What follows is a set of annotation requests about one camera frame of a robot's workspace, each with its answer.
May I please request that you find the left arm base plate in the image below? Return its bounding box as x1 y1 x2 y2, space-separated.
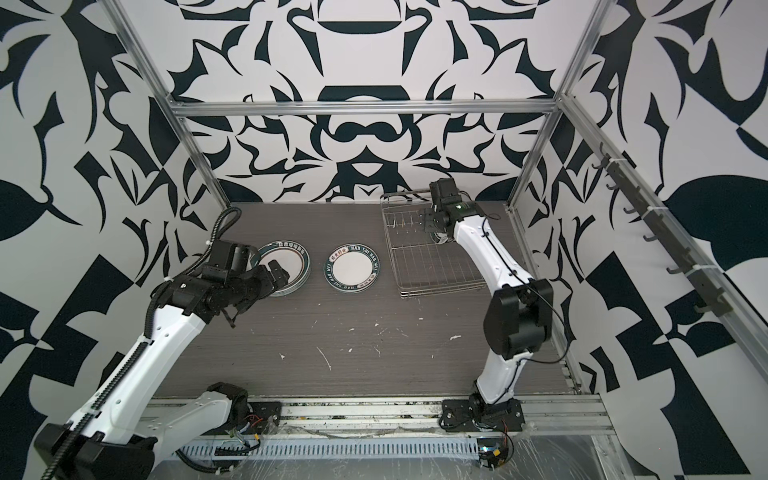
239 401 283 435

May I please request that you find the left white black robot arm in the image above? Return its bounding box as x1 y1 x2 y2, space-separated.
34 240 290 479

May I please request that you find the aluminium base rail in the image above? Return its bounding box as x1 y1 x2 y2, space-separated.
143 392 616 442

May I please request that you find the small plate green lettered rim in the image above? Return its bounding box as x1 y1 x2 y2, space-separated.
323 243 381 293

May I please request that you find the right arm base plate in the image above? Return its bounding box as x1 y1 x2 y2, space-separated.
438 395 526 432

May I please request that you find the white slotted cable duct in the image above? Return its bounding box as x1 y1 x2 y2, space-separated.
182 437 480 461

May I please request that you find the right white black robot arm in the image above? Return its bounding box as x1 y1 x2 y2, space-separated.
425 178 554 417

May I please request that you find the wall hook rail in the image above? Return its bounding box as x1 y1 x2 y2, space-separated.
593 147 733 317

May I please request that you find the wire dish rack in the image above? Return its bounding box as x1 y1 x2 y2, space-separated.
380 189 486 298

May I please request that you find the white plate green red band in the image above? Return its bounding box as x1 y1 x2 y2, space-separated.
249 240 311 297

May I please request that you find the aluminium frame crossbar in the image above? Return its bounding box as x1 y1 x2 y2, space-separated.
170 99 556 117

